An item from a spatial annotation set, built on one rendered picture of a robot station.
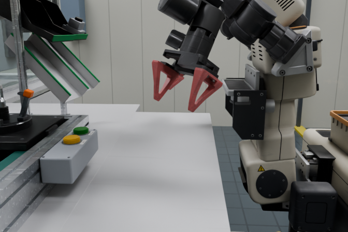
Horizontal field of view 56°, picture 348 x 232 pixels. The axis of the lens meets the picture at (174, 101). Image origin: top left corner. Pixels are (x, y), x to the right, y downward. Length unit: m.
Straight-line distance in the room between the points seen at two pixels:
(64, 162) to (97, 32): 3.56
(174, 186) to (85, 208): 0.21
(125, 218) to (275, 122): 0.63
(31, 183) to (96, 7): 3.62
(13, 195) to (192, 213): 0.35
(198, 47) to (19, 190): 0.43
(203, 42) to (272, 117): 0.56
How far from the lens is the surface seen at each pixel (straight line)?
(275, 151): 1.12
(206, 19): 0.64
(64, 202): 0.78
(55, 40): 1.13
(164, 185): 0.82
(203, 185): 0.82
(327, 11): 4.35
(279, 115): 1.14
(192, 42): 0.63
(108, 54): 4.21
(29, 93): 0.93
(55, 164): 0.76
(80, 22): 1.32
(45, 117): 1.05
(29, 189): 0.74
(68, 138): 0.83
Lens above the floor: 1.23
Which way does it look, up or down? 13 degrees down
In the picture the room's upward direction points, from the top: straight up
